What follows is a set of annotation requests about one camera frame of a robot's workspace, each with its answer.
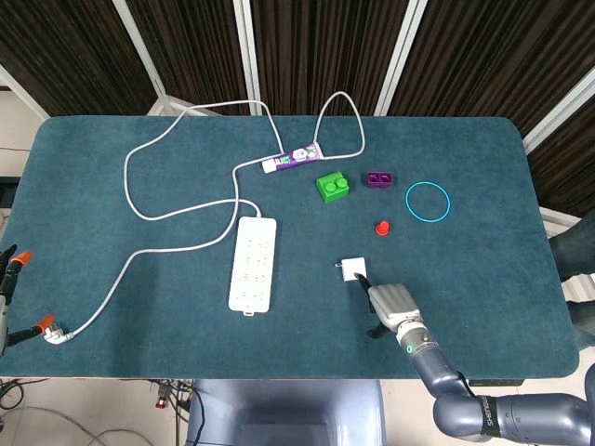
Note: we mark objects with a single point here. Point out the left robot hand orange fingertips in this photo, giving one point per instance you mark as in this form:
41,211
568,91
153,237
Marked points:
11,279

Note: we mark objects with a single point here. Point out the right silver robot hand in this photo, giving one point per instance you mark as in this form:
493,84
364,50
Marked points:
395,304

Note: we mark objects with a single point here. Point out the white power adapter plug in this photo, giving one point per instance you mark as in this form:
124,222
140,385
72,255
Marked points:
351,268

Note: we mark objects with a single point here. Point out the white power strip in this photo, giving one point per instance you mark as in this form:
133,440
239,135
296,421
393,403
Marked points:
251,265

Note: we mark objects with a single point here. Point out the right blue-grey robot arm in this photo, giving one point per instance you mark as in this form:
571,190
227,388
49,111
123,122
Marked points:
432,367

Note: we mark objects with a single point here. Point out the purple building block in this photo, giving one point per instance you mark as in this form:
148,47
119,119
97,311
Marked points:
379,180

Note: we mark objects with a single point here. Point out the green building block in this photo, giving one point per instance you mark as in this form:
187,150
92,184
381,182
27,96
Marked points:
332,188

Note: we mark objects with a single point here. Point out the teal fabric table mat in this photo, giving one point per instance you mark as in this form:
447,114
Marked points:
162,302

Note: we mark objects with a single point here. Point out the blue-grey robot torso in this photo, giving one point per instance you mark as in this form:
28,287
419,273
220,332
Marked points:
283,409

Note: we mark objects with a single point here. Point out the purple toothpaste tube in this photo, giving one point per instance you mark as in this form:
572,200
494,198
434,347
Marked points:
293,158

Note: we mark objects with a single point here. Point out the dark grey chair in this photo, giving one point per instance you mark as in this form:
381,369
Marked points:
574,251

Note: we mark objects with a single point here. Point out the small device with red button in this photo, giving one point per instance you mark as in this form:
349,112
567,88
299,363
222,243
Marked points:
161,399

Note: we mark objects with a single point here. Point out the white partition frame post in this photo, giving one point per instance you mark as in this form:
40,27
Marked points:
18,93
558,113
141,46
248,56
400,56

